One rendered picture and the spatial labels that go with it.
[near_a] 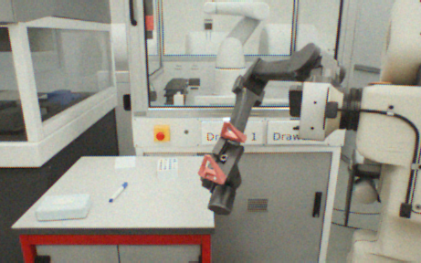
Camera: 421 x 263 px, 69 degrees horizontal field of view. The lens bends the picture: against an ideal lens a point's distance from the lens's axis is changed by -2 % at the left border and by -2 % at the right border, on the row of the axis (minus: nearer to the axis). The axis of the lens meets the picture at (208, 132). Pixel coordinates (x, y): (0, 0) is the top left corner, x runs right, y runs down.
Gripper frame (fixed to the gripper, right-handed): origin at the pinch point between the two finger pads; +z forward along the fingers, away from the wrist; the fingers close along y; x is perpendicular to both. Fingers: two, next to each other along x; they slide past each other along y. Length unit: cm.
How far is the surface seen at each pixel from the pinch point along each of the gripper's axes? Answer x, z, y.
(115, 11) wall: -302, -141, 224
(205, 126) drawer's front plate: -37, -55, 36
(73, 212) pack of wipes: -44, -25, -26
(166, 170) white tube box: -36, -46, 6
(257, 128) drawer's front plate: -16, -61, 47
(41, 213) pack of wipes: -51, -22, -31
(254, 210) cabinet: -11, -99, 23
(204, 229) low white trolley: -6.2, -34.5, -11.7
